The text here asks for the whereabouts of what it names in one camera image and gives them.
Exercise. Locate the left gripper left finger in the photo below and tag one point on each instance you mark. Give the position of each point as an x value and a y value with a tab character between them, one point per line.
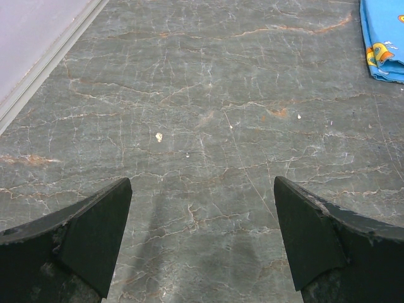
69	255

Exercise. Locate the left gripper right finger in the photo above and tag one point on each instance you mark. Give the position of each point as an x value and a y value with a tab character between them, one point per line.
335	254

